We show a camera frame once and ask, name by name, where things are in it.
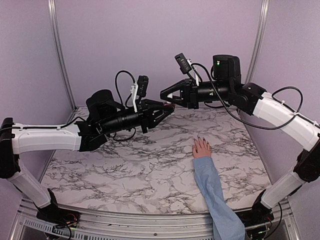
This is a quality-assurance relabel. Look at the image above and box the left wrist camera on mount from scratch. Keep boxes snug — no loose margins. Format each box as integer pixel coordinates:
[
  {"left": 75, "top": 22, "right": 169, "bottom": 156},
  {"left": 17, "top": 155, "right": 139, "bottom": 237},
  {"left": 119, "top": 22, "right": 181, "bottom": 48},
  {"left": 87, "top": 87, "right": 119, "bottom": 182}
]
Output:
[{"left": 131, "top": 75, "right": 149, "bottom": 113}]

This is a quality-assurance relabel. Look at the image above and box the person's hand with painted nails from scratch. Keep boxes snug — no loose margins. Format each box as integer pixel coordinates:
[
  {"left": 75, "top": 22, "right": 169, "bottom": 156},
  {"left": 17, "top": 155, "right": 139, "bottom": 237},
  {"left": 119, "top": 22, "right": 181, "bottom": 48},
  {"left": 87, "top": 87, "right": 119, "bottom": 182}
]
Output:
[{"left": 192, "top": 135, "right": 212, "bottom": 159}]

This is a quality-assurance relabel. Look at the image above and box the aluminium front frame rail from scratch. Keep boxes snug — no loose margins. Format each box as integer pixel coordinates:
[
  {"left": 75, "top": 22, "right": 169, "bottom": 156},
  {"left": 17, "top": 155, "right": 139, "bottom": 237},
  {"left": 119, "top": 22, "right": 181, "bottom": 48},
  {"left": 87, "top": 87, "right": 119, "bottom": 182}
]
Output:
[{"left": 9, "top": 197, "right": 301, "bottom": 240}]

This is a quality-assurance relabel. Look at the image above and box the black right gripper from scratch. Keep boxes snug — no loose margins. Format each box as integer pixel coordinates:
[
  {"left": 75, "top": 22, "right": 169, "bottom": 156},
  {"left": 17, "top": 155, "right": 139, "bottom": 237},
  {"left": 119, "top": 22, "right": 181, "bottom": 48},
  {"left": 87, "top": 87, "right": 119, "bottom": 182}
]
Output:
[{"left": 160, "top": 78, "right": 232, "bottom": 110}]

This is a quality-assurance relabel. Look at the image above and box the aluminium corner post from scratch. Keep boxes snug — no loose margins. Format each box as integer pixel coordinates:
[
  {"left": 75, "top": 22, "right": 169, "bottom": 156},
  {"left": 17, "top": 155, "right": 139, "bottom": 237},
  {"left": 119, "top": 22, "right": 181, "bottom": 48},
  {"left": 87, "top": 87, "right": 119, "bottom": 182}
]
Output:
[
  {"left": 47, "top": 0, "right": 77, "bottom": 112},
  {"left": 245, "top": 0, "right": 270, "bottom": 84}
]

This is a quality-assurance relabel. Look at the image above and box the aluminium corner post right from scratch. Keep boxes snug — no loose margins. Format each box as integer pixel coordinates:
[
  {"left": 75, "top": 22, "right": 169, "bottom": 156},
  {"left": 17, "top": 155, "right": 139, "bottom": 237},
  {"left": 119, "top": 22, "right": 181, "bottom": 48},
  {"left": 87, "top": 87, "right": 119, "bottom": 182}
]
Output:
[{"left": 245, "top": 0, "right": 270, "bottom": 84}]

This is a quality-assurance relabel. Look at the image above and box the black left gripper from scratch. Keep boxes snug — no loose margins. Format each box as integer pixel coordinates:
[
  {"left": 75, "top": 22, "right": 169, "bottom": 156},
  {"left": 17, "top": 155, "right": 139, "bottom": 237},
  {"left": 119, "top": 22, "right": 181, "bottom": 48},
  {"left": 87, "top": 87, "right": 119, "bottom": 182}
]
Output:
[{"left": 101, "top": 98, "right": 173, "bottom": 134}]

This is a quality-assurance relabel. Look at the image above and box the forearm in blue sleeve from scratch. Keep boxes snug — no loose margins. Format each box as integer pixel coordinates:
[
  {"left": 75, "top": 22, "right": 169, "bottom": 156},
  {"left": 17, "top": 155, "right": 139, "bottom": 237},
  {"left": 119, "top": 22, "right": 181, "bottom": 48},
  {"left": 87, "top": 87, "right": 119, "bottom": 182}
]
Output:
[{"left": 192, "top": 156, "right": 246, "bottom": 240}]

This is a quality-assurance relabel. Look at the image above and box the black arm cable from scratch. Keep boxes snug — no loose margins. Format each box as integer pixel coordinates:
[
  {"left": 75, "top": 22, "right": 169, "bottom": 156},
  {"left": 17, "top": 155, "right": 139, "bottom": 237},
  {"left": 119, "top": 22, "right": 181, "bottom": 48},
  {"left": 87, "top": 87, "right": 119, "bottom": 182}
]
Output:
[
  {"left": 191, "top": 62, "right": 305, "bottom": 131},
  {"left": 114, "top": 70, "right": 138, "bottom": 106}
]

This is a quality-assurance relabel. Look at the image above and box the aluminium corner post left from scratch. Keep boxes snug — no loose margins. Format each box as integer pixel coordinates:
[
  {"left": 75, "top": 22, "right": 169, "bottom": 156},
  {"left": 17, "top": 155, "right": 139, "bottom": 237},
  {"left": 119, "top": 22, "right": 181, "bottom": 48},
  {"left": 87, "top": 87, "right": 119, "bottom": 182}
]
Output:
[{"left": 47, "top": 0, "right": 77, "bottom": 112}]

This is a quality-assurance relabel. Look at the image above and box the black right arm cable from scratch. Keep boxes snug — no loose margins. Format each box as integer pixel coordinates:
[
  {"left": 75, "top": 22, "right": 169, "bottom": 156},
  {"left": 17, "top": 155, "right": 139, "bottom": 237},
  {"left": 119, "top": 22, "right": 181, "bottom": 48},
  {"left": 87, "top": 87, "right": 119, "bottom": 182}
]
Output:
[{"left": 191, "top": 62, "right": 305, "bottom": 131}]

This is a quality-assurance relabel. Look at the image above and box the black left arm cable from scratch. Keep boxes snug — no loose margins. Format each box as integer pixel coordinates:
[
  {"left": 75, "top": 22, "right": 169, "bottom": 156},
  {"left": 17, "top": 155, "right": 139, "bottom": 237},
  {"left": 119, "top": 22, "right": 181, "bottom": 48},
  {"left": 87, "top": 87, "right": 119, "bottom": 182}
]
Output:
[{"left": 114, "top": 70, "right": 138, "bottom": 106}]

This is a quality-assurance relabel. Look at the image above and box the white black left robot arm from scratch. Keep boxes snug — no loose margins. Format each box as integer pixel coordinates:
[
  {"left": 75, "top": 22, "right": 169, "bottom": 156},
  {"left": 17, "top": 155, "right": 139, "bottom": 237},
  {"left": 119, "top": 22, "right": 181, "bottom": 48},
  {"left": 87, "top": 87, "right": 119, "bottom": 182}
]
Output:
[{"left": 0, "top": 89, "right": 174, "bottom": 223}]

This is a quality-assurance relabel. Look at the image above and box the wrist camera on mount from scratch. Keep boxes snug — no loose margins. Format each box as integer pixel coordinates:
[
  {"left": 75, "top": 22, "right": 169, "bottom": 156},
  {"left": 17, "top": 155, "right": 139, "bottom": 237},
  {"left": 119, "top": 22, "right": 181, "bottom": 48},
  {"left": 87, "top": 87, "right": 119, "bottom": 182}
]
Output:
[
  {"left": 174, "top": 53, "right": 201, "bottom": 86},
  {"left": 131, "top": 75, "right": 149, "bottom": 113}
]

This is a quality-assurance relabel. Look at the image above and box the dark red nail polish bottle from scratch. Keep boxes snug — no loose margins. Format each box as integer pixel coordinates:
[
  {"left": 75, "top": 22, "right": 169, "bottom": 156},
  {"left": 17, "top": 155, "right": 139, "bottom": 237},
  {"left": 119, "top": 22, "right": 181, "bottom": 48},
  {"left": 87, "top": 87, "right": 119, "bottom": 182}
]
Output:
[{"left": 163, "top": 102, "right": 176, "bottom": 111}]

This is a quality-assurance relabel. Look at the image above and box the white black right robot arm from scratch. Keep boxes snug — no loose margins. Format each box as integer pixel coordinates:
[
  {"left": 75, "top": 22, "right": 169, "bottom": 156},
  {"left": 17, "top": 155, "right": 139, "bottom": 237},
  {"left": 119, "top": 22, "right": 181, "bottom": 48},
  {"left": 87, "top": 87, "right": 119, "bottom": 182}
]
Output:
[{"left": 160, "top": 55, "right": 320, "bottom": 224}]

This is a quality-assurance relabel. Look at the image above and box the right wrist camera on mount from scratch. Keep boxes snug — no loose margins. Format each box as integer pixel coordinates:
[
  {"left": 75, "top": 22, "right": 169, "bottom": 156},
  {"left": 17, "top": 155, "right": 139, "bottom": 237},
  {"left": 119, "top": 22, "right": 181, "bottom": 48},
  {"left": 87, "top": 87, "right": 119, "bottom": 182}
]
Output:
[{"left": 174, "top": 53, "right": 201, "bottom": 86}]

